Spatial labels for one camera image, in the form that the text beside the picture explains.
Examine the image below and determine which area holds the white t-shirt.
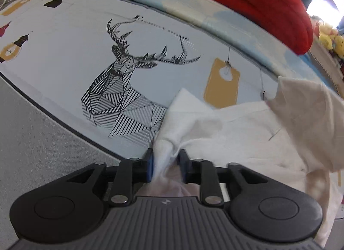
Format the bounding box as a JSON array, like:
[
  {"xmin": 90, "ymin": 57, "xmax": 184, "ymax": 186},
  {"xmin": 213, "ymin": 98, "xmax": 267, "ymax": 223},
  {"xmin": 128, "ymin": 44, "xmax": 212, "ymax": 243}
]
[{"xmin": 138, "ymin": 77, "xmax": 343, "ymax": 246}]

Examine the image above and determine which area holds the deer print bed sheet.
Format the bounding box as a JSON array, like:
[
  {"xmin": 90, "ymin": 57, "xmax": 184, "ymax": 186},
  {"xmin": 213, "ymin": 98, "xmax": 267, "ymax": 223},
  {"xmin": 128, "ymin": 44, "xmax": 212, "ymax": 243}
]
[{"xmin": 1, "ymin": 0, "xmax": 277, "ymax": 158}]

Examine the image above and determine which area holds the light blue patterned blanket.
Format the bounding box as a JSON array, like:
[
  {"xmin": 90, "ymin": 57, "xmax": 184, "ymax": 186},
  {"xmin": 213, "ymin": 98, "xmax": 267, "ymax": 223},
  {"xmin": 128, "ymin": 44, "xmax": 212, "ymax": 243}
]
[{"xmin": 129, "ymin": 0, "xmax": 339, "ymax": 91}]

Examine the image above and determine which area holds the red folded quilt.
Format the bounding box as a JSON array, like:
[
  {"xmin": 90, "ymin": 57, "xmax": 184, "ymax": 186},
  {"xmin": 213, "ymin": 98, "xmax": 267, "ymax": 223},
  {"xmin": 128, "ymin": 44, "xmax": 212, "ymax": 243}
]
[{"xmin": 214, "ymin": 0, "xmax": 313, "ymax": 55}]

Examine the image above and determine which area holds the yellow bear plush toy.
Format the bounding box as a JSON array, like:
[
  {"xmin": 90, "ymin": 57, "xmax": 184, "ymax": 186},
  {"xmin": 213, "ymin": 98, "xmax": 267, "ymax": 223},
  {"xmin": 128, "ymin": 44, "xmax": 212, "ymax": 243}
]
[{"xmin": 310, "ymin": 16, "xmax": 343, "ymax": 59}]

